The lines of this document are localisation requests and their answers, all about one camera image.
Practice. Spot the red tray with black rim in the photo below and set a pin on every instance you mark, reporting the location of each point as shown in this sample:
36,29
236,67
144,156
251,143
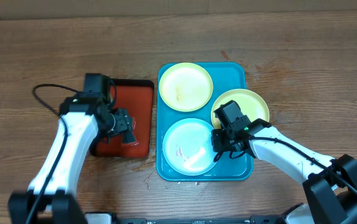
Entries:
136,96

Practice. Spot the dark hourglass sponge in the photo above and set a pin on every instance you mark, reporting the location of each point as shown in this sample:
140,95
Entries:
129,138

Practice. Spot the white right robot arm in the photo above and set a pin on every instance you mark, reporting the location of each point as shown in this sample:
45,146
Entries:
330,184

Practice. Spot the yellow plate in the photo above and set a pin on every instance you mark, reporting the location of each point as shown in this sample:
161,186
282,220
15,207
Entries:
185,87
251,104

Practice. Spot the teal plastic tray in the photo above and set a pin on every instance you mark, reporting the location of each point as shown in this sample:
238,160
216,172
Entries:
226,76

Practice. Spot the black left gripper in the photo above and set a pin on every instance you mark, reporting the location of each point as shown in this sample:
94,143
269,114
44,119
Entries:
122,119

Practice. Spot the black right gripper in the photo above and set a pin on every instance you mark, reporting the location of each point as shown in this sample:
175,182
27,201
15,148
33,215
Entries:
218,143

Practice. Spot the light blue plate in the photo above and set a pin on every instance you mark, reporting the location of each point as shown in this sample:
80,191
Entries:
187,147

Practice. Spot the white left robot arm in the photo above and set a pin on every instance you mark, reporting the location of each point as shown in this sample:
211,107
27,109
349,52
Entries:
50,197

